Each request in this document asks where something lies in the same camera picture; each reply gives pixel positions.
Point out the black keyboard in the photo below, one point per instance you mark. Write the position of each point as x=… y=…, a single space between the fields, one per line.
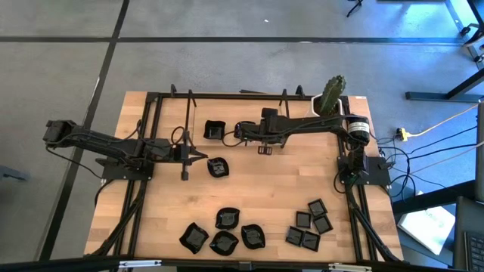
x=475 y=251

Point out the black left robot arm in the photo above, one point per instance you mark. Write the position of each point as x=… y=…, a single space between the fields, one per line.
x=106 y=143

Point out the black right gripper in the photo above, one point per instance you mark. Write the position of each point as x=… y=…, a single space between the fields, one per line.
x=274 y=130

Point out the black tripod foot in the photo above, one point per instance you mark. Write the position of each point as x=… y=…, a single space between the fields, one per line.
x=357 y=3

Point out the green cactus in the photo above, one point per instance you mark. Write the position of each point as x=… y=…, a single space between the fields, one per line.
x=332 y=92

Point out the black desk leg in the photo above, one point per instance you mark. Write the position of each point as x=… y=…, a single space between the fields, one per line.
x=427 y=96

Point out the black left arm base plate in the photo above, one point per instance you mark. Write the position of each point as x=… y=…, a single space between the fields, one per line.
x=125 y=175

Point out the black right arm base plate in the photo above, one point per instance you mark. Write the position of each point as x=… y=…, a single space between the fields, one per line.
x=378 y=170

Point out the small black square plate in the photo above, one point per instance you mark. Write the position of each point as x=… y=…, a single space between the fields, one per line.
x=294 y=235
x=323 y=224
x=317 y=208
x=311 y=241
x=303 y=219

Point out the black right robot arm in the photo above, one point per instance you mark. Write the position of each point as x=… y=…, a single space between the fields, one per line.
x=321 y=124

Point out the white paper booklet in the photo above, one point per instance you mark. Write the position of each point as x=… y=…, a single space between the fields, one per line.
x=427 y=228

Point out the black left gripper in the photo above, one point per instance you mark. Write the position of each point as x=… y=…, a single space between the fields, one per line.
x=181 y=154

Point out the yellow power plug box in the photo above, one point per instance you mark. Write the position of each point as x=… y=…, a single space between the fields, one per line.
x=402 y=134

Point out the silver metal bracket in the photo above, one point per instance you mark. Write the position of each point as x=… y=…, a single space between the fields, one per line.
x=140 y=263
x=349 y=267

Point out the blue-grey chair base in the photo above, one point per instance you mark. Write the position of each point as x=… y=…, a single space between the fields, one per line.
x=9 y=174

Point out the black desk crossbar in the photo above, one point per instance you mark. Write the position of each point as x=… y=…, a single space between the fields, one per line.
x=435 y=196

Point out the dark grey desk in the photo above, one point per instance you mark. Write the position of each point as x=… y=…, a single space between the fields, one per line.
x=465 y=215

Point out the wooden shelf black metal frame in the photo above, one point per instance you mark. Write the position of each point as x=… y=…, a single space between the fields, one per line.
x=211 y=109

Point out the black diagonal pole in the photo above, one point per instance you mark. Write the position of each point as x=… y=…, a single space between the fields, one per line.
x=477 y=9

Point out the black overhead mount beam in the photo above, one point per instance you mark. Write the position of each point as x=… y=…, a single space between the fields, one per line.
x=208 y=264

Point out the grey metal stand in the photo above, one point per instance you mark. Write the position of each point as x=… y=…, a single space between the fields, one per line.
x=455 y=13

